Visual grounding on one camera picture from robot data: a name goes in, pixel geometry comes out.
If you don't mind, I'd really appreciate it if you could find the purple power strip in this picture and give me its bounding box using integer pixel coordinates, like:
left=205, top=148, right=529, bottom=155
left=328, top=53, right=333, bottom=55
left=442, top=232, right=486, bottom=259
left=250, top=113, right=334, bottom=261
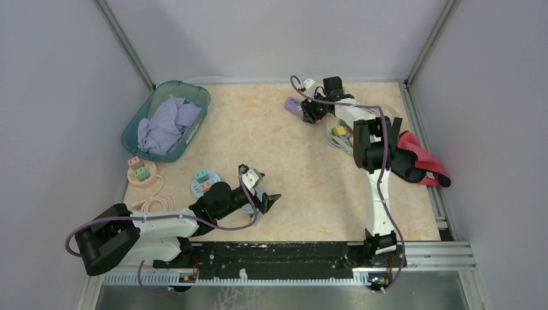
left=284, top=97, right=304, bottom=119

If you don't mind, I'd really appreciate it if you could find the yellow plug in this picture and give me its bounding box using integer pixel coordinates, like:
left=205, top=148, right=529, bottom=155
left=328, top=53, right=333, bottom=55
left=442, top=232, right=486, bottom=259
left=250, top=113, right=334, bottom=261
left=332, top=125, right=348, bottom=137

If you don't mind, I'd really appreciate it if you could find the blue round socket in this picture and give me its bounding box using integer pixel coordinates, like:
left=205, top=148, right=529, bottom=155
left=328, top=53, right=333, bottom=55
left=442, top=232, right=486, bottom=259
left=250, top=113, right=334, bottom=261
left=191, top=169, right=222, bottom=198

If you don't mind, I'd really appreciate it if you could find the black power strip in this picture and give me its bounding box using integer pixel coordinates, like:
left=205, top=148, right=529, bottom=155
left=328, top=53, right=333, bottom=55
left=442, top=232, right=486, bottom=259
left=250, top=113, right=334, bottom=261
left=388, top=117, right=403, bottom=149

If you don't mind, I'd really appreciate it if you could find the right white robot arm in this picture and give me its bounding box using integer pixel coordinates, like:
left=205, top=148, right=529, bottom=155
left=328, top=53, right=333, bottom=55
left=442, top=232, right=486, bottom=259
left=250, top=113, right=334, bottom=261
left=290, top=76, right=401, bottom=266

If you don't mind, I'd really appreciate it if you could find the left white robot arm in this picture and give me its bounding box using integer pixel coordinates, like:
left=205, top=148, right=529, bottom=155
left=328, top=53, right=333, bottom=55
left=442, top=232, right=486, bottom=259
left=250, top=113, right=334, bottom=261
left=65, top=165, right=281, bottom=276

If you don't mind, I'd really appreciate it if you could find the pink round socket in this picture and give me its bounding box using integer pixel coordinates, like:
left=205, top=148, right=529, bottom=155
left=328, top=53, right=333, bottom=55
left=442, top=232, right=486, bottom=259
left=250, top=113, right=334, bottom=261
left=127, top=161, right=158, bottom=188

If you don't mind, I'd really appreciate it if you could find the teal plastic basin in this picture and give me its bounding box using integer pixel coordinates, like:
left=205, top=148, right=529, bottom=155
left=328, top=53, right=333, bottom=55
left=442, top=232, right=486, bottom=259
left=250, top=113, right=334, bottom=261
left=121, top=80, right=211, bottom=162

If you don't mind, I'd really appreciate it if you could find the purple cloth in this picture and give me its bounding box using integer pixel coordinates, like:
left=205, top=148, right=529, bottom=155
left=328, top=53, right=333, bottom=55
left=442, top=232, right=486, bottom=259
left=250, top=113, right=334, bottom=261
left=137, top=94, right=202, bottom=156

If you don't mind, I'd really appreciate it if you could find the red and black cloth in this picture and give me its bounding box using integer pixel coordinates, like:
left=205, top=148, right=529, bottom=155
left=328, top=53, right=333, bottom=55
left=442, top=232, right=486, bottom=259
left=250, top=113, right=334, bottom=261
left=391, top=131, right=451, bottom=187

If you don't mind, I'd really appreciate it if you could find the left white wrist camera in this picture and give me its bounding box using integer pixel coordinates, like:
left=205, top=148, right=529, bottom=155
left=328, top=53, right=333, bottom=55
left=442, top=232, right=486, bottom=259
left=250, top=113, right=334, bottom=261
left=241, top=168, right=262, bottom=191

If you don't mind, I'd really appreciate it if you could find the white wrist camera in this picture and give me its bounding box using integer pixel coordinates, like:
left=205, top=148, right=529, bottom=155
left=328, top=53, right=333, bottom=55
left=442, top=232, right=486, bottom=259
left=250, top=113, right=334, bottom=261
left=241, top=168, right=262, bottom=191
left=299, top=78, right=317, bottom=92

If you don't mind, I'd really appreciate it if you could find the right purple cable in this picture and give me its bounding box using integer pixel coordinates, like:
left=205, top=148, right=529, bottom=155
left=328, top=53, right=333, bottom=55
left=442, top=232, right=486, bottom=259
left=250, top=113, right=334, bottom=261
left=290, top=76, right=406, bottom=294

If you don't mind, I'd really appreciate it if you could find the purple cable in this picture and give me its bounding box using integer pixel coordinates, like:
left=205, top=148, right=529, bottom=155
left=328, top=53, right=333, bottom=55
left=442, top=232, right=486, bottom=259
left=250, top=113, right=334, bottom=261
left=290, top=76, right=406, bottom=294
left=64, top=175, right=261, bottom=297

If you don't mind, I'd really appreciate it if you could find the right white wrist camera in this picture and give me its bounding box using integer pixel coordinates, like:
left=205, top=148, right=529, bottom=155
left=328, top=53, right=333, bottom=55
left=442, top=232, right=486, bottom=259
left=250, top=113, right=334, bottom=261
left=299, top=78, right=317, bottom=92

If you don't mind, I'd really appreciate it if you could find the grey coiled cable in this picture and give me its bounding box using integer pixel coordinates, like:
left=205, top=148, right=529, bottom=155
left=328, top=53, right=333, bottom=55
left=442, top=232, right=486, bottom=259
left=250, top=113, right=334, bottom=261
left=323, top=124, right=356, bottom=156

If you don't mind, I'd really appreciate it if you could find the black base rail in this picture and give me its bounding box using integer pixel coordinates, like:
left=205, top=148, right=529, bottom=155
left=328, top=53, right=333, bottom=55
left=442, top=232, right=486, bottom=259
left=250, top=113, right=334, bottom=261
left=153, top=242, right=407, bottom=280

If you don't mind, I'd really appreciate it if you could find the pink coiled cable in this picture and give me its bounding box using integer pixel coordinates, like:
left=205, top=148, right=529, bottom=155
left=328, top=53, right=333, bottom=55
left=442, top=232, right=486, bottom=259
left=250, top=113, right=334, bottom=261
left=131, top=173, right=174, bottom=215

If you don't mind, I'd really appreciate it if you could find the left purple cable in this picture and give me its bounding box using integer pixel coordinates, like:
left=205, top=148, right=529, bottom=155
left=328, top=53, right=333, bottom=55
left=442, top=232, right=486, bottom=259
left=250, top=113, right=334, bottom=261
left=64, top=175, right=261, bottom=297

